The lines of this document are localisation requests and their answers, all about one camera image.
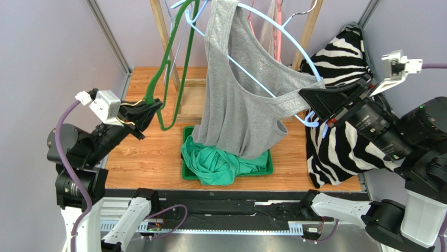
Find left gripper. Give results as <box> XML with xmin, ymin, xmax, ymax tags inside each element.
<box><xmin>84</xmin><ymin>96</ymin><xmax>162</xmax><ymax>164</ymax></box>

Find green velvet hanger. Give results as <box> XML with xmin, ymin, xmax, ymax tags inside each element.
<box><xmin>115</xmin><ymin>0</ymin><xmax>201</xmax><ymax>132</ymax></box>

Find grey tank top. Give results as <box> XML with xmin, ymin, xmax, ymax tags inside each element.
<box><xmin>192</xmin><ymin>1</ymin><xmax>325</xmax><ymax>159</ymax></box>

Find green tank top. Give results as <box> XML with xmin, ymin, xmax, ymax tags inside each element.
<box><xmin>180</xmin><ymin>135</ymin><xmax>270</xmax><ymax>186</ymax></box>

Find light blue plastic hanger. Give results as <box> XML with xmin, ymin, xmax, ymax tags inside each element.
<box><xmin>184</xmin><ymin>1</ymin><xmax>329</xmax><ymax>138</ymax></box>

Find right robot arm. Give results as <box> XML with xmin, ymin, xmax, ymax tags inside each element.
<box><xmin>300</xmin><ymin>77</ymin><xmax>446</xmax><ymax>251</ymax></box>

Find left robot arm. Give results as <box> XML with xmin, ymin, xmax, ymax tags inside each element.
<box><xmin>47</xmin><ymin>99</ymin><xmax>162</xmax><ymax>251</ymax></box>

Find white tank top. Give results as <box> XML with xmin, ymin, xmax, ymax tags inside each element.
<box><xmin>259</xmin><ymin>1</ymin><xmax>278</xmax><ymax>58</ymax></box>

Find pink plastic hanger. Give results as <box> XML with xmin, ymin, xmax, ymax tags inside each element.
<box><xmin>273</xmin><ymin>0</ymin><xmax>282</xmax><ymax>62</ymax></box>

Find zebra print blanket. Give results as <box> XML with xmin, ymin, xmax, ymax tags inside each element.
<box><xmin>306</xmin><ymin>22</ymin><xmax>400</xmax><ymax>188</ymax></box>

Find green plastic tray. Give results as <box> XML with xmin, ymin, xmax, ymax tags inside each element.
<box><xmin>182</xmin><ymin>125</ymin><xmax>274</xmax><ymax>181</ymax></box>

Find wooden clothes rack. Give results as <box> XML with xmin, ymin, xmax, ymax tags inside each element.
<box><xmin>144</xmin><ymin>1</ymin><xmax>323</xmax><ymax>124</ymax></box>

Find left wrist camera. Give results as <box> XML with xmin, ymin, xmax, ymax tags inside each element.
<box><xmin>75</xmin><ymin>90</ymin><xmax>123</xmax><ymax>127</ymax></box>

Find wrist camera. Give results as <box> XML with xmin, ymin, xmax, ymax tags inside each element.
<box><xmin>75</xmin><ymin>90</ymin><xmax>123</xmax><ymax>127</ymax></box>
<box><xmin>369</xmin><ymin>50</ymin><xmax>423</xmax><ymax>97</ymax></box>

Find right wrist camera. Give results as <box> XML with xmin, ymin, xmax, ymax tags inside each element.
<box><xmin>369</xmin><ymin>50</ymin><xmax>423</xmax><ymax>97</ymax></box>

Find thin pink wire hanger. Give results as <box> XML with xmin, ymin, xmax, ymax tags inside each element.
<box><xmin>246</xmin><ymin>0</ymin><xmax>255</xmax><ymax>22</ymax></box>

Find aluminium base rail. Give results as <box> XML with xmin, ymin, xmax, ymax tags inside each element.
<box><xmin>99</xmin><ymin>188</ymin><xmax>388</xmax><ymax>252</ymax></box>

